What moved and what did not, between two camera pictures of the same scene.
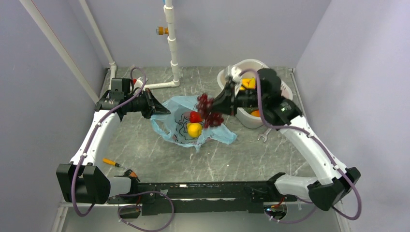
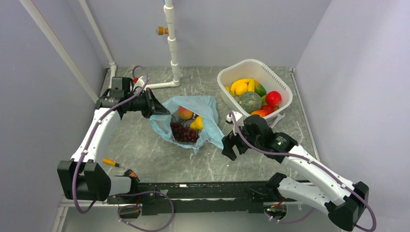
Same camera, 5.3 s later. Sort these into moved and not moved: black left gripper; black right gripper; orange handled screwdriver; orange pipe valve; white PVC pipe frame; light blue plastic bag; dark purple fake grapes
Moved: black right gripper; light blue plastic bag; dark purple fake grapes
Not moved: orange handled screwdriver; white PVC pipe frame; orange pipe valve; black left gripper
